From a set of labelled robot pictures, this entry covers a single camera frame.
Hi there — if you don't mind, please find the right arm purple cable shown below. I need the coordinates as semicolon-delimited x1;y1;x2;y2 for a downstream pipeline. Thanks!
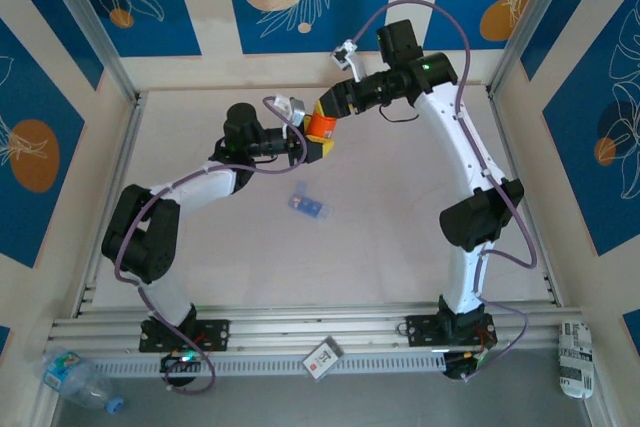
349;0;539;383

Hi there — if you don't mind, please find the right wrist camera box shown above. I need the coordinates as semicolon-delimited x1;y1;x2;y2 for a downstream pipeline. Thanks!
332;39;367;82

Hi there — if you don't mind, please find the orange pill bottle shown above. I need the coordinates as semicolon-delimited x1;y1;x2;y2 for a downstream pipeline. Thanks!
305;113;340;142

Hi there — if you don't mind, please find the grey slotted cable duct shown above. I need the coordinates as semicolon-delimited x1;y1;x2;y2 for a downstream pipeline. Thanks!
89;349;451;379

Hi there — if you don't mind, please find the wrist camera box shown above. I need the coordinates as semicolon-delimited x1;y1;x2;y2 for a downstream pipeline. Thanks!
332;39;367;82
272;93;307;127

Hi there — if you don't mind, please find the clear plastic water bottle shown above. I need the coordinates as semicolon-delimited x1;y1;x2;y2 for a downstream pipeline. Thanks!
37;349;125;416

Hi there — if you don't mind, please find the aluminium table side rail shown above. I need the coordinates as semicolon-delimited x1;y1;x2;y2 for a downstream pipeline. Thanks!
72;91;147;321
485;89;565;309

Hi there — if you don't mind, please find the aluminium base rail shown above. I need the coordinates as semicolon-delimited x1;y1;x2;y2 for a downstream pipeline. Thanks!
47;300;586;352

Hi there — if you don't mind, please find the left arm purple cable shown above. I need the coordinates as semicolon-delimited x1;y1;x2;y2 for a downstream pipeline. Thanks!
114;96;308;395

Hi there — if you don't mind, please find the aluminium frame post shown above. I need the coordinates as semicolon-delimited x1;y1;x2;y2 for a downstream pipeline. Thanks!
34;0;142;103
485;0;617;101

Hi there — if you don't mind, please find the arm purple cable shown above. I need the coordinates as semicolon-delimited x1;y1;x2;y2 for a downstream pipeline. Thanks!
114;96;308;395
349;0;539;383

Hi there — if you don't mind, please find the white card with red mark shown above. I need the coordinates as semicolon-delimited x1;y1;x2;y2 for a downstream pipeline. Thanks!
301;335;345;381

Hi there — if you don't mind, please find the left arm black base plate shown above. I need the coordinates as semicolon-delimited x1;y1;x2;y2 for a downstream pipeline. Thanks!
137;318;232;354

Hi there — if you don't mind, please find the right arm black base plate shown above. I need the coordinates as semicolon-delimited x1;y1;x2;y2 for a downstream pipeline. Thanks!
404;313;500;349

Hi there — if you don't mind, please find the small blue packet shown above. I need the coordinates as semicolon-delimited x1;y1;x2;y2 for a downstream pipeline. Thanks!
287;180;335;222

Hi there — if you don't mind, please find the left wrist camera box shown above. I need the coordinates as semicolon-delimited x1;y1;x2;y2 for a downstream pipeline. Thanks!
272;93;307;127

